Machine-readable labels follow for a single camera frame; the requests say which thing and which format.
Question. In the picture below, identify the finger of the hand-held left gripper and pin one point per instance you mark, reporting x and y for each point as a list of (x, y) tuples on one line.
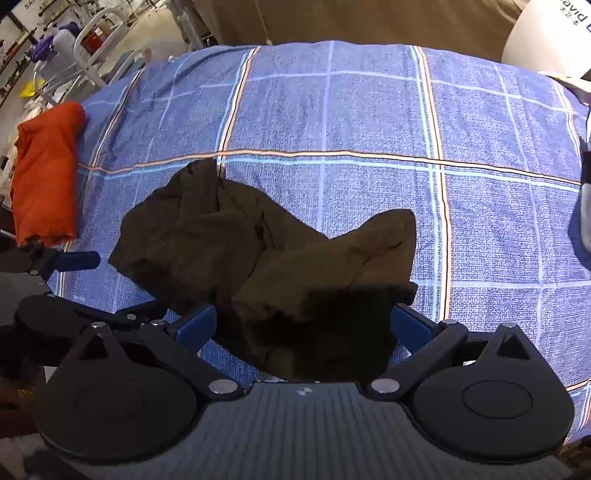
[(81, 261), (124, 314)]

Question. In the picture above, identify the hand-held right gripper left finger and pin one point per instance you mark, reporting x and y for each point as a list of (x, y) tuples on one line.
[(196, 325)]

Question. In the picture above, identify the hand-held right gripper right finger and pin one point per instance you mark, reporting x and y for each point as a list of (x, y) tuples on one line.
[(413, 325)]

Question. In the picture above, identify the dark brown shirt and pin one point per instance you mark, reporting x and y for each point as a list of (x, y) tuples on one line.
[(207, 230)]

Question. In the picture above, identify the orange garment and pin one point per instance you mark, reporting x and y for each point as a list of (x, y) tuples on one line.
[(44, 175)]

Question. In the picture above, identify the yellow item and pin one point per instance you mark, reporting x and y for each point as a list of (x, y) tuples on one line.
[(33, 87)]

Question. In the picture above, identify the grey black cloth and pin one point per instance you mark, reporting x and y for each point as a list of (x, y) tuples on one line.
[(585, 203)]

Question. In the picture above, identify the purple cloth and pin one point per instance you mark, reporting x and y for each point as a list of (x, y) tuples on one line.
[(48, 44)]

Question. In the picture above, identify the red box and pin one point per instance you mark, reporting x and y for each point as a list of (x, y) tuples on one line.
[(92, 41)]

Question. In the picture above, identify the metal shelf rack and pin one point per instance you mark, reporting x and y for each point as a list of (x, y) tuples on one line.
[(18, 41)]

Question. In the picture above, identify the blue plaid bed sheet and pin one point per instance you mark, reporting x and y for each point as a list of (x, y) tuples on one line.
[(346, 106)]

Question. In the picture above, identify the brown fabric sofa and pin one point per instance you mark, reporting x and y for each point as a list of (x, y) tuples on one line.
[(369, 23)]

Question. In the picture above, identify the white printed bag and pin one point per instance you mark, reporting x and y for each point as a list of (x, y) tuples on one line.
[(545, 37)]

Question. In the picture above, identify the white metal frame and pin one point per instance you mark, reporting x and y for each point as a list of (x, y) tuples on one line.
[(94, 23)]

